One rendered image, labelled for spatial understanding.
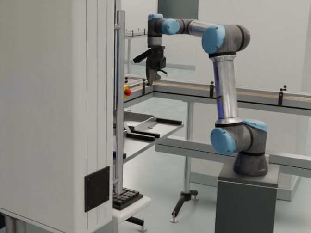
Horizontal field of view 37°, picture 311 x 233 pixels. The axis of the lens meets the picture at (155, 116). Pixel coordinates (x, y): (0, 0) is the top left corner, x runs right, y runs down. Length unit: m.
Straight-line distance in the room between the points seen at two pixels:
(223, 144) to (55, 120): 0.81
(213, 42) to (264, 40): 1.77
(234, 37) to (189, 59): 8.91
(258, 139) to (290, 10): 1.76
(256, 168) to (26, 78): 1.08
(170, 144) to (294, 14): 1.31
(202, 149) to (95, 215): 1.92
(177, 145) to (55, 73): 2.13
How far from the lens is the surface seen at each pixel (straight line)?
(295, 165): 3.18
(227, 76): 1.94
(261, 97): 3.09
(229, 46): 1.93
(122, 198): 1.68
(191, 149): 3.34
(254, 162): 2.06
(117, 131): 1.51
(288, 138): 3.76
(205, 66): 3.81
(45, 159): 1.43
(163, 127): 2.39
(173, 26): 2.24
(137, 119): 2.54
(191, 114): 3.30
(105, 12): 1.37
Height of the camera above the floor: 1.51
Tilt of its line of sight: 14 degrees down
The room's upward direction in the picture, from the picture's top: 2 degrees clockwise
